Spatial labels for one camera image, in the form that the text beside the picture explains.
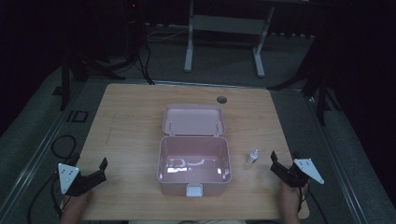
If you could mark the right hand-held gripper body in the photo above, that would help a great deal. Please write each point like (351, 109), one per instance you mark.
(308, 169)

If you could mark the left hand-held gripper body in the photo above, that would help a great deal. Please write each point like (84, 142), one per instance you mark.
(69, 178)

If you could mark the small white bottle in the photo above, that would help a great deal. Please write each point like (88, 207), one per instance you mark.
(252, 156)

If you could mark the pink plastic box with lid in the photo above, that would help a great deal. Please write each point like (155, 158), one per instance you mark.
(193, 155)

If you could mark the person's left hand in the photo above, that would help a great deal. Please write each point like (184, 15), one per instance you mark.
(76, 203)

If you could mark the person's right hand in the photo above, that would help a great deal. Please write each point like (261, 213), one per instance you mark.
(291, 199)

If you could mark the black metal stand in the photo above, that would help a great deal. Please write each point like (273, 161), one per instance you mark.
(65, 84)
(322, 96)

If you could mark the dark tower with red light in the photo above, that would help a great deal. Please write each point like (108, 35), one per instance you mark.
(133, 18)

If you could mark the black square floor frame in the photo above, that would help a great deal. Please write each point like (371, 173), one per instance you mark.
(77, 116)

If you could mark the white metal desk frame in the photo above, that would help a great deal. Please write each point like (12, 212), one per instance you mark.
(230, 25)

